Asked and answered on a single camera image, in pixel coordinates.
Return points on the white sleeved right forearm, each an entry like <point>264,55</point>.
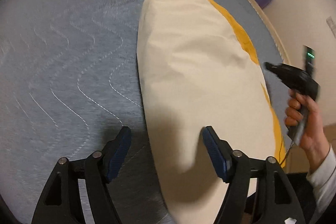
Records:
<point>323,182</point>

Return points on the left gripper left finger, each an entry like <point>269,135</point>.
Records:
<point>115,152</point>

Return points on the wall sockets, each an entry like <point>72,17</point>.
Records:
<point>332,26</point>

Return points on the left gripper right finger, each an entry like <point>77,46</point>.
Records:
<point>219,152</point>

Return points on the person right hand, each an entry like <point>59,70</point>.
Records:
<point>313,142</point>

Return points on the beige and orange coat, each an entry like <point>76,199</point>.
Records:
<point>198,67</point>

